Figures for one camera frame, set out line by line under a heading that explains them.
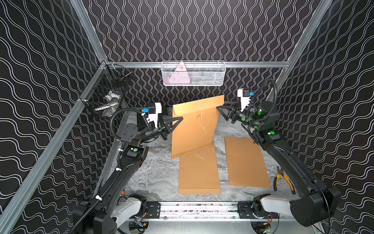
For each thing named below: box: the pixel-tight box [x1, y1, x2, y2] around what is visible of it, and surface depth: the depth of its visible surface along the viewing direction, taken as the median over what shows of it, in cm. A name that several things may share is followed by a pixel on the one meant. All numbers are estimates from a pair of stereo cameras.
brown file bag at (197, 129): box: [171, 95, 225, 159], surface depth 61 cm
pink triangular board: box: [168, 60, 190, 84], surface depth 92 cm
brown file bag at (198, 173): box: [178, 141, 221, 195], surface depth 90 cm
